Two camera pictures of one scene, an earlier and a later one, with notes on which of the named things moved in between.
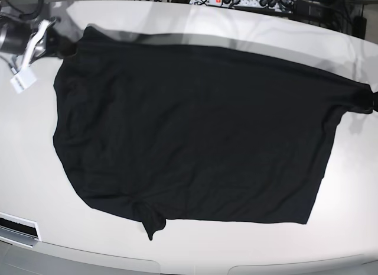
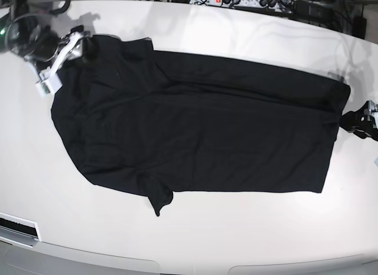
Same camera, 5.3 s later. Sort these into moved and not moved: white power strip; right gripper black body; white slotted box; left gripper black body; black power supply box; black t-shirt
Moved: right gripper black body; black t-shirt; left gripper black body
Not moved: white power strip; white slotted box; black power supply box
